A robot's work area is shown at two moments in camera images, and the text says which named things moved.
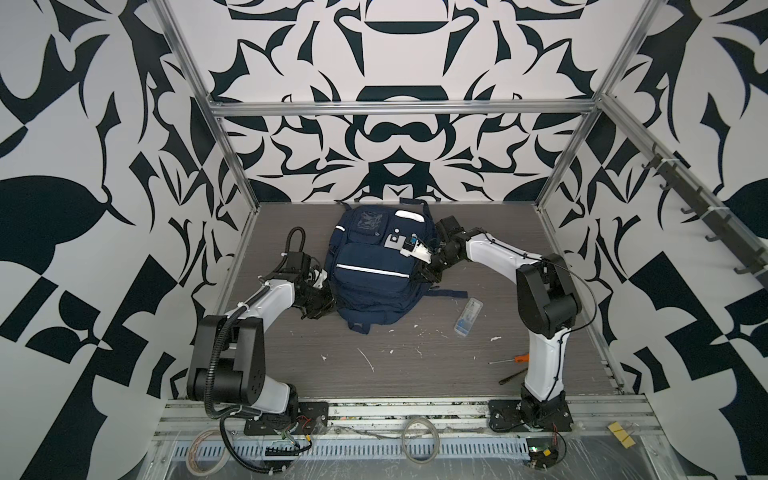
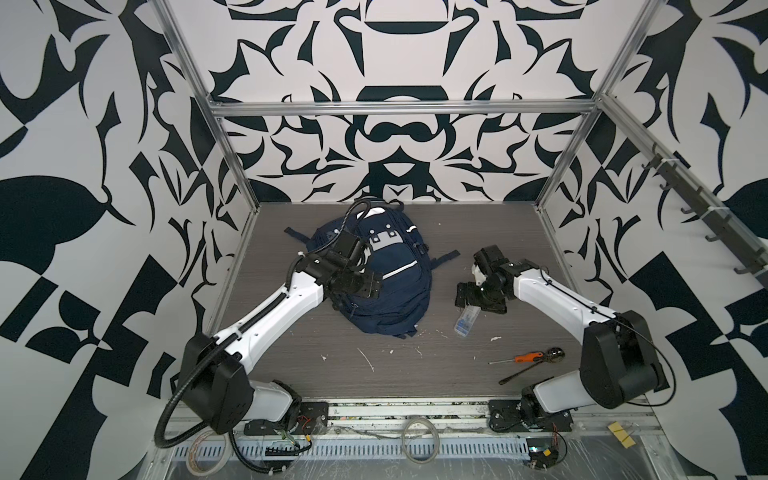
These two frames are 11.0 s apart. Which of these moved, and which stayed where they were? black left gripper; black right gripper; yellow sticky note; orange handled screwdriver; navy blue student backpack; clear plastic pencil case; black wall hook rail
Moved: black right gripper; navy blue student backpack; black left gripper
Stayed: yellow sticky note; orange handled screwdriver; black wall hook rail; clear plastic pencil case
